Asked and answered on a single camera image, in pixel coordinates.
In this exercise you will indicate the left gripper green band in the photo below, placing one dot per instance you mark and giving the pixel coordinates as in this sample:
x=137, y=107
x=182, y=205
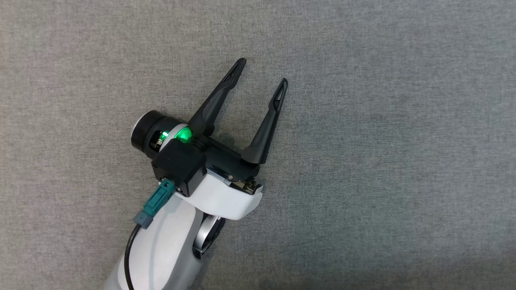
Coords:
x=227, y=199

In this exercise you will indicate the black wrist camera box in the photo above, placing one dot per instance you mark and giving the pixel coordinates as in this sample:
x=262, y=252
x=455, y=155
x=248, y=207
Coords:
x=179, y=165

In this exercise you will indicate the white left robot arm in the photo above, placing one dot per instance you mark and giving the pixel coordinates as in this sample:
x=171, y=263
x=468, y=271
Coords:
x=161, y=249

